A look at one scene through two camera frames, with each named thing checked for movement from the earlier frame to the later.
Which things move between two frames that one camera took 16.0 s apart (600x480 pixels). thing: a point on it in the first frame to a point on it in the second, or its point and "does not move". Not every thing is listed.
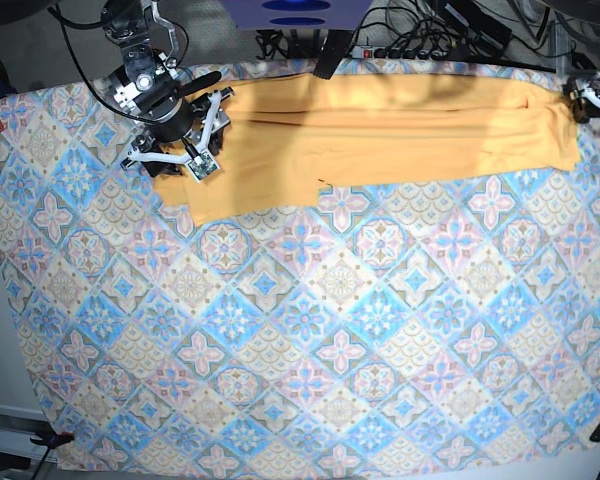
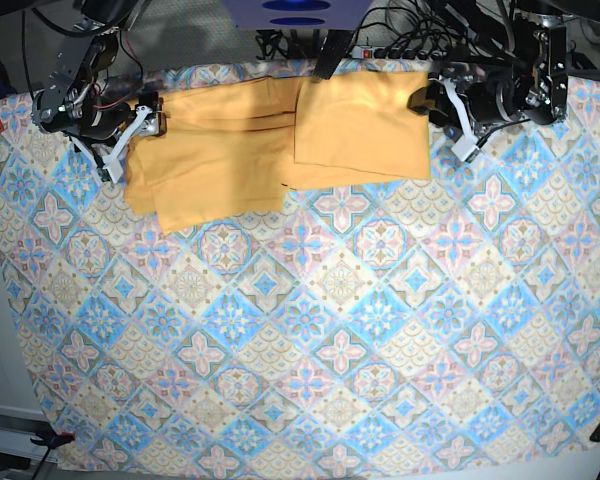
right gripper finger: [580, 103] to [489, 100]
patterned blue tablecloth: [468, 320] does not move
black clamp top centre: [334, 51] does not move
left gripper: [176, 121] to [102, 122]
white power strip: [363, 52] does not move
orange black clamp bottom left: [50, 441] does not move
